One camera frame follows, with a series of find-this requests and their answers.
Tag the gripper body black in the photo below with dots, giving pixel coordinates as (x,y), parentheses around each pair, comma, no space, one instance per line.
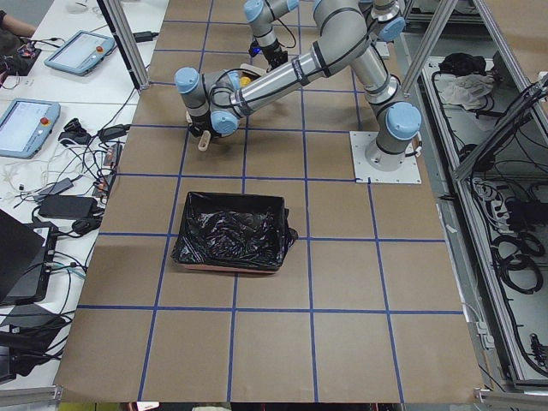
(199,128)
(274,56)

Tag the beige plastic dustpan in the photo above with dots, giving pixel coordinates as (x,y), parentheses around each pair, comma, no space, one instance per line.
(206,139)

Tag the white hand brush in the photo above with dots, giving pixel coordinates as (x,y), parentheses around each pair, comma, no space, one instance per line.
(251,71)

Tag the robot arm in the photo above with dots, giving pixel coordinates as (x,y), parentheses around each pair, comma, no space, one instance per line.
(274,21)
(216,102)

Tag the bin with black bag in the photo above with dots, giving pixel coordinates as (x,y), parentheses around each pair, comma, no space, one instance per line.
(233,232)

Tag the far teach pendant tablet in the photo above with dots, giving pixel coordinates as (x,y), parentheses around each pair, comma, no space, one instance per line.
(81,53)

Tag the teach pendant tablet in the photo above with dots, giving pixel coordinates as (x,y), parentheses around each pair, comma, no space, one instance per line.
(81,53)
(25,126)

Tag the black power adapter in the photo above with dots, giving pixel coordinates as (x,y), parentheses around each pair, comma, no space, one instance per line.
(68,207)

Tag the near teach pendant tablet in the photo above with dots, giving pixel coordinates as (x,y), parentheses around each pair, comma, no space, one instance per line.
(25,126)

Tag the white crumpled cloth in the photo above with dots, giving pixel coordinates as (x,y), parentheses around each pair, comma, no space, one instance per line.
(468,91)

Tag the black laptop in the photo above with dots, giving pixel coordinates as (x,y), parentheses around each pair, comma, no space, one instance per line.
(26,260)

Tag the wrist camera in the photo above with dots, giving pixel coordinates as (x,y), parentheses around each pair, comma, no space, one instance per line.
(254,48)

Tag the aluminium frame post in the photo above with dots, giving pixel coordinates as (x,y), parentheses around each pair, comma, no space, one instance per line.
(117,22)

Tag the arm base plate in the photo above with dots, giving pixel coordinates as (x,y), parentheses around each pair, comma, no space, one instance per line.
(371,165)

